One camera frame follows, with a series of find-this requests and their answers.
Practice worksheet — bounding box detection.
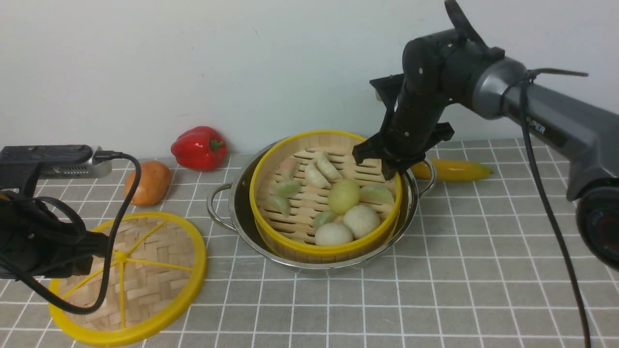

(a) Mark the white dumpling left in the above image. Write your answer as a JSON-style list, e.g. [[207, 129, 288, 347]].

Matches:
[[304, 161, 331, 189]]

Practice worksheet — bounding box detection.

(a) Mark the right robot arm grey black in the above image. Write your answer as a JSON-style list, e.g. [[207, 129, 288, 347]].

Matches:
[[352, 0, 619, 270]]

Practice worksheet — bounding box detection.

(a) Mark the white round bun right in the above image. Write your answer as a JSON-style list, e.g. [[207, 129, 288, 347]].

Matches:
[[342, 205, 381, 240]]

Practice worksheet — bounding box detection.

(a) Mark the yellow banana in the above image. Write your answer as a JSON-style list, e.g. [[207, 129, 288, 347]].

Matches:
[[427, 157, 493, 182]]

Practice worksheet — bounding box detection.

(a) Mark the grey checkered tablecloth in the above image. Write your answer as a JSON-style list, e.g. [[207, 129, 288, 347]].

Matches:
[[0, 139, 619, 348]]

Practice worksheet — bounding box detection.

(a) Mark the green dumpling right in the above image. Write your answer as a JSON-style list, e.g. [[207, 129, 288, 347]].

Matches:
[[360, 184, 395, 205]]

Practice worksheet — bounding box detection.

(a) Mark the yellow woven bamboo lid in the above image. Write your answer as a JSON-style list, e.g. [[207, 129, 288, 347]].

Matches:
[[49, 212, 207, 348]]

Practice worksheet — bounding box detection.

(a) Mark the white round bun left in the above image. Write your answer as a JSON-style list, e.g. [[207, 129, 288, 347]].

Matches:
[[314, 222, 354, 246]]

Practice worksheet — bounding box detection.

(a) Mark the pink dumpling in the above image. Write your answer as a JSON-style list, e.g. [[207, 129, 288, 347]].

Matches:
[[279, 157, 300, 181]]

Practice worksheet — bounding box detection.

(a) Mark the green dumpling upper left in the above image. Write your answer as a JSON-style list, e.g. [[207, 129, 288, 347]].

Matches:
[[272, 180, 302, 198]]

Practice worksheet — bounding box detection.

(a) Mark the yellow bamboo steamer basket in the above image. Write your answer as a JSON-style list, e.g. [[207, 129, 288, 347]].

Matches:
[[249, 130, 404, 263]]

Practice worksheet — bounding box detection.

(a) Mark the white dumpling right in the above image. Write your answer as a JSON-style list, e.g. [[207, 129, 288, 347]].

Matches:
[[316, 152, 343, 181]]

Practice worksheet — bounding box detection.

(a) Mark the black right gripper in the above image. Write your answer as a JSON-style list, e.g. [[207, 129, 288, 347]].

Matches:
[[352, 73, 455, 181]]

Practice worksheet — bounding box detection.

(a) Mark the green dumpling far left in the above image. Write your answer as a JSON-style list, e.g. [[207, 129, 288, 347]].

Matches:
[[266, 195, 291, 218]]

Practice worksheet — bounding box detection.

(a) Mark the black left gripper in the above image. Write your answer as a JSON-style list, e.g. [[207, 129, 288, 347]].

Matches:
[[0, 164, 110, 279]]

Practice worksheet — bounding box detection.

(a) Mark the red bell pepper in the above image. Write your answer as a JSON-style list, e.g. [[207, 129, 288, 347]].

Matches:
[[170, 126, 228, 172]]

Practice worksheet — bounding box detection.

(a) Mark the brown potato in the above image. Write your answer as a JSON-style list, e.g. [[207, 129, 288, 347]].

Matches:
[[131, 160, 172, 206]]

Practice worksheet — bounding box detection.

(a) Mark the stainless steel pot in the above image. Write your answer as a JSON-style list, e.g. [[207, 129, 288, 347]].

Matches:
[[207, 139, 436, 277]]

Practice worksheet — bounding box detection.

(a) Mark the white dumpling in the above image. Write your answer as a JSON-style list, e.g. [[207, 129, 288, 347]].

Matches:
[[304, 161, 331, 189], [316, 152, 343, 181]]

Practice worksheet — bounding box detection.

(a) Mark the white round bun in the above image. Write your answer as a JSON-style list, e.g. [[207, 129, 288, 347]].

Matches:
[[342, 205, 381, 240], [314, 222, 354, 246]]

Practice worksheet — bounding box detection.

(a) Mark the green dumpling under buns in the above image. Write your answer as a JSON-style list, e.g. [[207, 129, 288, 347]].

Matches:
[[312, 211, 338, 231]]

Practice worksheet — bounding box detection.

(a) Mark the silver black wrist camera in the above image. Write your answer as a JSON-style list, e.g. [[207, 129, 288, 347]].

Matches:
[[0, 145, 112, 180]]

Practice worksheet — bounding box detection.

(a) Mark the yellow-green round bun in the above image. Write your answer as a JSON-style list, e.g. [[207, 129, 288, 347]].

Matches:
[[327, 180, 361, 215]]

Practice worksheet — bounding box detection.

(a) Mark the black camera cable left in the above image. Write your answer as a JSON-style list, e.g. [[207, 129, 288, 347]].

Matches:
[[0, 151, 142, 315]]

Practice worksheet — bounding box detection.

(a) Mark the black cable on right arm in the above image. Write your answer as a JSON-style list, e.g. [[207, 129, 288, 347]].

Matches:
[[500, 68, 592, 348]]

